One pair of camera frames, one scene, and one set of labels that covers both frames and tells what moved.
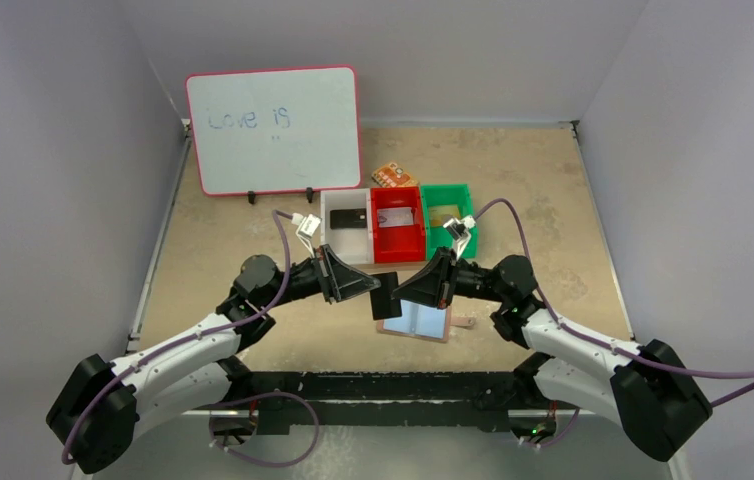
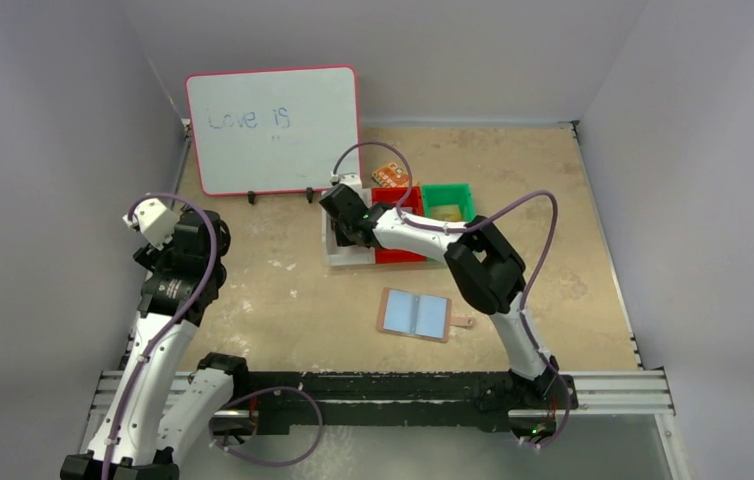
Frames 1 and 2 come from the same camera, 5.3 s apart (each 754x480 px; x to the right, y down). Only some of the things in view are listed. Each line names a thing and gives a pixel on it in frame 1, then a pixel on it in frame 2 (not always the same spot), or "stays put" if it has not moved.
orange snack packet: (392, 175) stays put
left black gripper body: (328, 277) → (148, 257)
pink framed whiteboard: (268, 130) stays put
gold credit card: (439, 215) stays put
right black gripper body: (448, 278) → (343, 234)
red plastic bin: (401, 243) stays put
